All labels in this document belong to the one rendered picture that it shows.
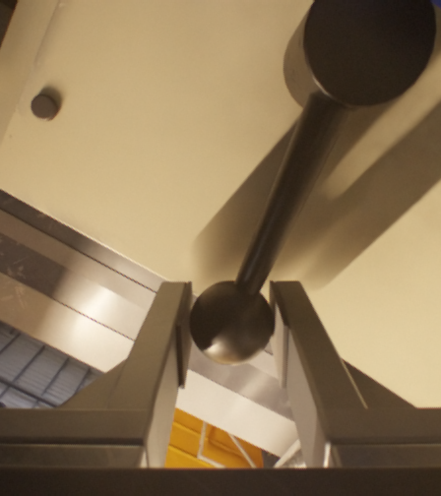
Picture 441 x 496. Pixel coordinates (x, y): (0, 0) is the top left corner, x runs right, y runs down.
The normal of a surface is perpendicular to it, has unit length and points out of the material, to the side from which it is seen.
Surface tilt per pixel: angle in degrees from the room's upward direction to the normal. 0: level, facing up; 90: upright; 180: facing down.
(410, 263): 90
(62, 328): 90
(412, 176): 90
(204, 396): 90
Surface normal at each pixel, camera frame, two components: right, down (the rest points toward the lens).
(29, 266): -0.01, 0.29
